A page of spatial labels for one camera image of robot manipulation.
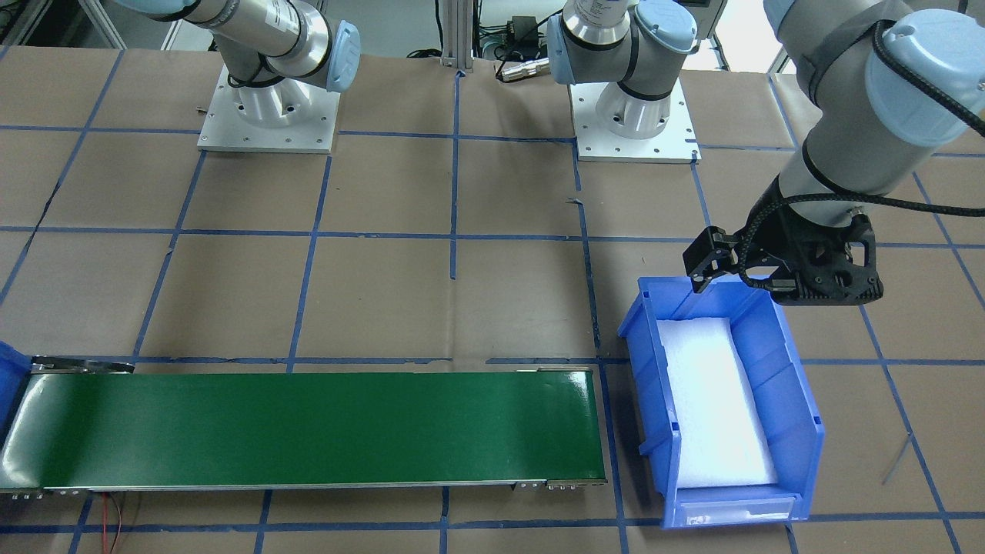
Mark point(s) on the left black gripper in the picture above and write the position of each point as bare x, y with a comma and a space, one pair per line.
772, 238

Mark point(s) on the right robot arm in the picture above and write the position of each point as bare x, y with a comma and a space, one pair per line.
273, 51

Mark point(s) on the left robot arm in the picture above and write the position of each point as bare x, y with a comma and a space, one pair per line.
893, 85

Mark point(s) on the blue plastic bin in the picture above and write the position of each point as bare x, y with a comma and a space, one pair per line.
785, 404
15, 368

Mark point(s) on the white foam pad bin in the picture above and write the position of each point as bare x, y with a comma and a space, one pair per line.
722, 441

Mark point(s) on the black power adapter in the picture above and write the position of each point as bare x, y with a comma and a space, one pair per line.
522, 31

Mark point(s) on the green conveyor belt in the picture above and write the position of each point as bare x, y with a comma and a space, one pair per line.
152, 432

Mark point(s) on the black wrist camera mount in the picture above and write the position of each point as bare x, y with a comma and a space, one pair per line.
817, 265

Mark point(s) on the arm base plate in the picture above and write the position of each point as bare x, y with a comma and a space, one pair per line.
611, 126
287, 117

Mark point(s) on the aluminium profile post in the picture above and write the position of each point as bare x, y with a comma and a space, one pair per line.
457, 37

